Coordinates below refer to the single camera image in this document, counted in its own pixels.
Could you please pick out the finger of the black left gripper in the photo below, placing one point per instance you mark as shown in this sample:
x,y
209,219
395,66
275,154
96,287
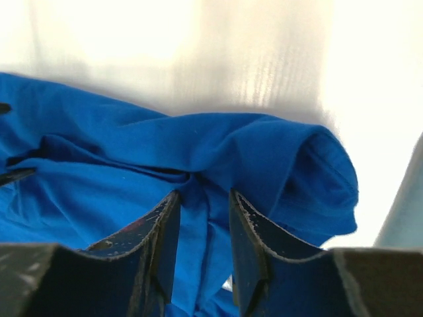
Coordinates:
x,y
16,175
4,108

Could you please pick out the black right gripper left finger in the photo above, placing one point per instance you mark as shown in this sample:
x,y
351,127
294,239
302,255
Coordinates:
x,y
129,273

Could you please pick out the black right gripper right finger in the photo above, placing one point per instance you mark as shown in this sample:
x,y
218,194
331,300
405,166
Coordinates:
x,y
278,274

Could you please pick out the blue printed t shirt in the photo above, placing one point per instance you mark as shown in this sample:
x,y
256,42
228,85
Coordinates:
x,y
101,163

